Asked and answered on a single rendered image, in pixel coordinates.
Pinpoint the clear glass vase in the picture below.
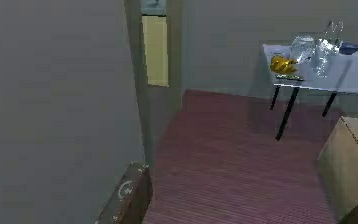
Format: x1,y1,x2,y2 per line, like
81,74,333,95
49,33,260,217
289,35,316,65

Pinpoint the beige cardboard box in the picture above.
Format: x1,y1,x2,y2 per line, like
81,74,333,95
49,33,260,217
316,115,358,222

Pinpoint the clear glass pitcher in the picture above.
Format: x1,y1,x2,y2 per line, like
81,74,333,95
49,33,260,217
311,20,345,79

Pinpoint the pale blue black-legged table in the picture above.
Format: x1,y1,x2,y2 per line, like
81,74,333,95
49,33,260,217
262,43,358,142

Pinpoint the golden yellow statue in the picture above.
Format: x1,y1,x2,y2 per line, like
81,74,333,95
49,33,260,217
269,54,299,75

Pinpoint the dark blue bowl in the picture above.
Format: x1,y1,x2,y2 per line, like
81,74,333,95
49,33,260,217
339,41,358,56

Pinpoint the green flat tray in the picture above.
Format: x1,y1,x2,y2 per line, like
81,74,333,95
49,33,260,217
275,73,305,82

